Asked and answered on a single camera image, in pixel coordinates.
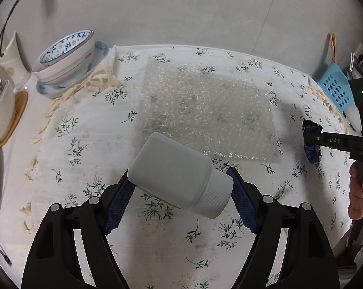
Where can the white paper cup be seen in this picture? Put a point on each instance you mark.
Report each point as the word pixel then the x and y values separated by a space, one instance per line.
pixel 14 57

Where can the wooden chopsticks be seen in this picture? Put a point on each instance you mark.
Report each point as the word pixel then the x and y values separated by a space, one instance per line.
pixel 332 46

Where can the white plastic bottle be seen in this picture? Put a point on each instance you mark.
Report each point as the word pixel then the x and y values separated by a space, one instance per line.
pixel 175 171

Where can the blue foil wrapper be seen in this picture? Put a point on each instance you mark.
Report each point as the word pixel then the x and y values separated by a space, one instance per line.
pixel 309 126

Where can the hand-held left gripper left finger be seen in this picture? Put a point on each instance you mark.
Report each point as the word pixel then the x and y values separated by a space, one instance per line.
pixel 118 201

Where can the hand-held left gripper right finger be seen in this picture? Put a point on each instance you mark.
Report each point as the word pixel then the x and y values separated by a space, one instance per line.
pixel 244 198

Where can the blue plastic basket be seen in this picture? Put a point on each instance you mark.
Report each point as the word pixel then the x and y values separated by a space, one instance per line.
pixel 335 87

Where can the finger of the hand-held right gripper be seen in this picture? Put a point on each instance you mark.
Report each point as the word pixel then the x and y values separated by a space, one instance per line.
pixel 335 141

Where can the clear bubble wrap sheet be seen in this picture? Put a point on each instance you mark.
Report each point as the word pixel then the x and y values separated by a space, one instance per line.
pixel 205 105

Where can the stack of patterned bowls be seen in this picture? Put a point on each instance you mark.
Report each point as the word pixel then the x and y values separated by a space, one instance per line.
pixel 49 91

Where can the white floral tablecloth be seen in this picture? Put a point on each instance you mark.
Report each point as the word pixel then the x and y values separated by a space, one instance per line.
pixel 94 126

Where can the person's right hand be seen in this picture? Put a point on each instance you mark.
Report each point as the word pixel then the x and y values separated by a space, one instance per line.
pixel 356 198

